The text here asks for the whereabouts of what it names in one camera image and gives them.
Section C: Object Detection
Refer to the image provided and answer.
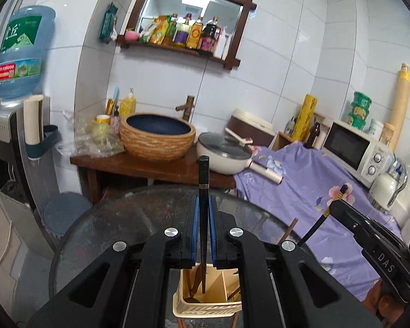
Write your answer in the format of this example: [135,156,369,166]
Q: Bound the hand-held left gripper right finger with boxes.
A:
[208,195,383,328]

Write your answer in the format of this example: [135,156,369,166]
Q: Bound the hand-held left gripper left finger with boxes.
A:
[27,195,200,328]

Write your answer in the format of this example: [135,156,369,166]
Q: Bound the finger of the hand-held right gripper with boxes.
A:
[328,199,402,247]

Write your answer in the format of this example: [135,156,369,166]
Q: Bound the dark gold-banded chopstick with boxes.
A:
[198,155,210,294]
[297,184,349,247]

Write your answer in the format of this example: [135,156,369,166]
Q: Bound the brown wooden spoon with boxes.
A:
[186,263,204,303]

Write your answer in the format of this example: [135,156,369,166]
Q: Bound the cream perforated utensil holder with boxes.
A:
[172,268,243,318]

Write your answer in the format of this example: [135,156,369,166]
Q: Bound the white electric kettle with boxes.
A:
[367,159,409,212]

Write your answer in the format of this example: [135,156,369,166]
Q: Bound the purple floral cloth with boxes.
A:
[234,142,410,301]

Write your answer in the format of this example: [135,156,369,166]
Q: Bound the white microwave oven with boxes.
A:
[323,119,395,188]

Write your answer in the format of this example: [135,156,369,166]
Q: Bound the wooden washstand counter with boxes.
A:
[70,143,236,206]

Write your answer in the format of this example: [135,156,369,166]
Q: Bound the white pan with glass lid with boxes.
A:
[196,131,284,183]

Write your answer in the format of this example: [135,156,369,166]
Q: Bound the brown glass bottle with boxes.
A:
[304,121,322,149]

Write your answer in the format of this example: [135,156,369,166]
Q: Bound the white plastic tub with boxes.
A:
[367,119,385,136]

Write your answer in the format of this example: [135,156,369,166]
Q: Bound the woven rim sink basin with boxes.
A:
[119,113,196,162]

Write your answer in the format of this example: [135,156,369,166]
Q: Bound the white rice paddle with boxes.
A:
[225,127,254,145]

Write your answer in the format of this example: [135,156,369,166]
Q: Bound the wooden open box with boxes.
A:
[270,111,330,151]

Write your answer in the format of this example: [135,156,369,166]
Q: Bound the stack of green noodle cups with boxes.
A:
[348,91,372,130]

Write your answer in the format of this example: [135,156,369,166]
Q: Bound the yellow wrap roll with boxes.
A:
[291,94,318,141]

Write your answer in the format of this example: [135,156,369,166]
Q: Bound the brown and white rice cooker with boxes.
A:
[228,107,276,147]

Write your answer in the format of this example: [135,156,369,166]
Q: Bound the tall tan paper cup stack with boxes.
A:
[384,63,410,153]

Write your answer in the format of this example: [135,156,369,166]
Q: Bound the bronze faucet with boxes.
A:
[175,95,196,121]

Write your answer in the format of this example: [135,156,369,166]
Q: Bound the grey round stool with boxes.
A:
[43,192,93,236]

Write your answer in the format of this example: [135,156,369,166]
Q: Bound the clear plastic bag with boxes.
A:
[58,111,125,159]

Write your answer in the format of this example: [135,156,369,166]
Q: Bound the yellow soap dispenser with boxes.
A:
[119,88,137,117]

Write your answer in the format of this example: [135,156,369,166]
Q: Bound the toothbrushes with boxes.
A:
[106,86,121,115]

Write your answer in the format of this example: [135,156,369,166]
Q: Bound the teal cup holder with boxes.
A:
[24,125,62,161]

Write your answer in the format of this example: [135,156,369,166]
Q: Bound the white squeeze bottle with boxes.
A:
[221,27,232,60]

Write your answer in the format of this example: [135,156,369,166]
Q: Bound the dark soy sauce bottle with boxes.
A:
[200,17,221,52]

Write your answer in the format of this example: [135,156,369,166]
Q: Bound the white paper cup stack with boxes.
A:
[23,95,44,144]

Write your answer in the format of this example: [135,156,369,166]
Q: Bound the yellow label bottle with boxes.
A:
[186,16,204,49]

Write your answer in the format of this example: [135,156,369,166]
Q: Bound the purple label bottle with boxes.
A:
[174,13,192,48]

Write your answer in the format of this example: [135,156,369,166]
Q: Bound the grey water dispenser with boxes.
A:
[0,104,55,257]

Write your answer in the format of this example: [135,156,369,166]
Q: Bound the green oil bottle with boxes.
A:
[164,14,178,45]

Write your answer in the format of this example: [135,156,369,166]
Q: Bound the green hanging packet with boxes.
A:
[99,2,118,44]

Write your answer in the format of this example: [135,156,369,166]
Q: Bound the blue water jug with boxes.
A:
[0,5,57,108]

